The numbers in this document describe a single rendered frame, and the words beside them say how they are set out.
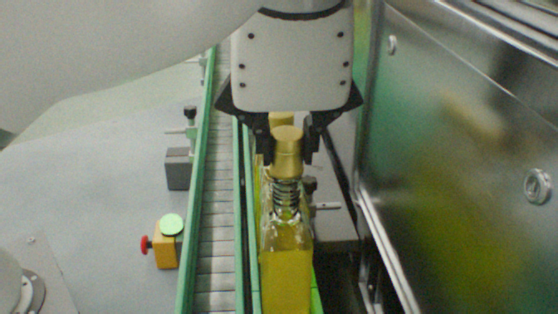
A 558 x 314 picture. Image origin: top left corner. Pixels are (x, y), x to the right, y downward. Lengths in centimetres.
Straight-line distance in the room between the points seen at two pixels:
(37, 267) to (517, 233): 71
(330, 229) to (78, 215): 61
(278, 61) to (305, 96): 4
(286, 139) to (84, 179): 91
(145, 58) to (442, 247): 32
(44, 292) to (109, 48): 63
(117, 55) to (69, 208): 99
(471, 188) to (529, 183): 7
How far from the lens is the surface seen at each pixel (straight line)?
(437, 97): 42
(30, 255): 87
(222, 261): 75
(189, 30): 20
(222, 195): 90
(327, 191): 91
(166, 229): 89
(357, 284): 85
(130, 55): 20
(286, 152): 43
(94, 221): 111
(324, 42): 35
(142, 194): 116
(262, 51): 35
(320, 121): 41
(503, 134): 33
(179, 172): 112
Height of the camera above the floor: 140
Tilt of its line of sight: 31 degrees down
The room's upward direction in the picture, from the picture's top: straight up
